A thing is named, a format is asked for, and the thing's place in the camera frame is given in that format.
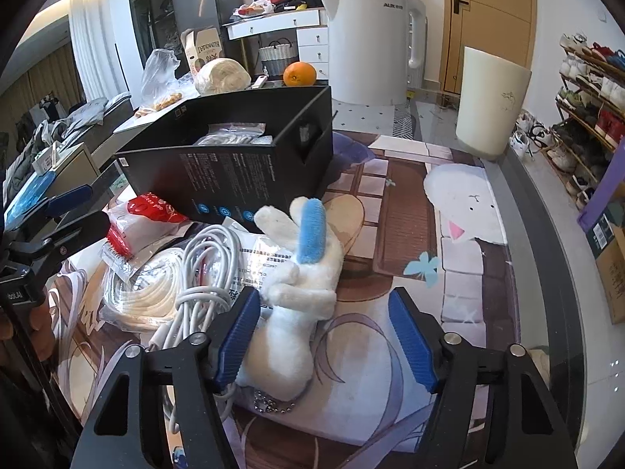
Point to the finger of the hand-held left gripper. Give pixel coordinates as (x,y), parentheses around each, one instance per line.
(73,234)
(68,198)

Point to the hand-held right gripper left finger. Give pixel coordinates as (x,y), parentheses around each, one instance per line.
(239,337)

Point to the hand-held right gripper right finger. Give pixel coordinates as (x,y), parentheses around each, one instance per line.
(412,342)

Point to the red and white packet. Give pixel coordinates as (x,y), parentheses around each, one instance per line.
(146,215)

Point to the white plush rabbit blue ear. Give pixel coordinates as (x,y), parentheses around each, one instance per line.
(302,293)

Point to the white printed packet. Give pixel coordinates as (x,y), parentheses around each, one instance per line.
(263,259)

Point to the black cardboard box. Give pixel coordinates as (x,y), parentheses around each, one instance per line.
(229,176)

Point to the person's left hand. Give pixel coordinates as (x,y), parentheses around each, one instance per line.
(39,332)

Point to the light blue packet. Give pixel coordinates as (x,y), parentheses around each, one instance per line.
(24,198)

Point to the pile of clothes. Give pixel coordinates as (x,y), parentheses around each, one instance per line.
(63,124)

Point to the brown curtain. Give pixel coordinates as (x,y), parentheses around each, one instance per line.
(44,83)

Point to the printed desk mat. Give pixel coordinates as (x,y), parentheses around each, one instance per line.
(390,215)

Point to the white curtain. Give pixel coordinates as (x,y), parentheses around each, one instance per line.
(97,49)

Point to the clear plastic bag of snacks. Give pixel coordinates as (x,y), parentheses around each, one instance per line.
(158,75)

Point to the clear plastic packet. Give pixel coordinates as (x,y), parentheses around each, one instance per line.
(234,136)

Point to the plastic-wrapped pale cabbage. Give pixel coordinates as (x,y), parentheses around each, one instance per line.
(222,77)

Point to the dark glass cabinet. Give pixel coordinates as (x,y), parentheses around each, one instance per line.
(149,19)

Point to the printed cardboard fruit box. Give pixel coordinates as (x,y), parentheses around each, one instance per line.
(205,51)

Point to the brown cardboard box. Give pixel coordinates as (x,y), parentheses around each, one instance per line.
(613,273)

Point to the dark grey fridge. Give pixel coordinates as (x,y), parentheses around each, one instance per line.
(205,5)

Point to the shoes on floor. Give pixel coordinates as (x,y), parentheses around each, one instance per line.
(530,134)

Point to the wicker basket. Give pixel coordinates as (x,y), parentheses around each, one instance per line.
(277,58)

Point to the cream cup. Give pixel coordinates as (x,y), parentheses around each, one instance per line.
(490,102)

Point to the orange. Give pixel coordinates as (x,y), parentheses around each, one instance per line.
(299,74)

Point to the white dresser desk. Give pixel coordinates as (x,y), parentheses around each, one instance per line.
(302,29)

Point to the wooden shoe rack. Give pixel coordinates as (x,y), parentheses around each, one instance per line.
(591,107)

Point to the white cylindrical trash bin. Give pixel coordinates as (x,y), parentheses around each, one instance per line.
(371,44)

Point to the wooden door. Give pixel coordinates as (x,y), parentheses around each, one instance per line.
(488,19)

